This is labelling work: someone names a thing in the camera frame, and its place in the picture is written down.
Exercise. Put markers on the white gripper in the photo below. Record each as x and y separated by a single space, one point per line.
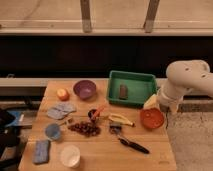
163 99

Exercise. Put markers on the light blue grey towel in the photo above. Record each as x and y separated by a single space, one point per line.
60 110

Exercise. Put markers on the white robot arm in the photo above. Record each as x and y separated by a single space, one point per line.
182 77

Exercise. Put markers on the blue plastic cup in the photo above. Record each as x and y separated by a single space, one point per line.
53 132

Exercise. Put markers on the orange red bowl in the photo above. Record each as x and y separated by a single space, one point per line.
151 118

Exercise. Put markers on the green plastic tray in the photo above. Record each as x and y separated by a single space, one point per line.
140 87

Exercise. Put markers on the brown block in tray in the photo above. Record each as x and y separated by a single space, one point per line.
123 92

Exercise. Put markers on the yellow banana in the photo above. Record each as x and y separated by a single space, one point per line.
121 119

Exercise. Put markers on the bunch of dark grapes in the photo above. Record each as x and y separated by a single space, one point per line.
86 128

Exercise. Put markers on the purple bowl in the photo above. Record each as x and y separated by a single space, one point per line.
84 89

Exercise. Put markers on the small wooden block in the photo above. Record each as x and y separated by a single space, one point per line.
69 121

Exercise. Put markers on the red yellow apple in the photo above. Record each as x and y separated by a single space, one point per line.
63 94

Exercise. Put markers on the blue sponge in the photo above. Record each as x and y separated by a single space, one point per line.
41 153

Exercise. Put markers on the dark objects at left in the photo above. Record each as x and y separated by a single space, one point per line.
8 139

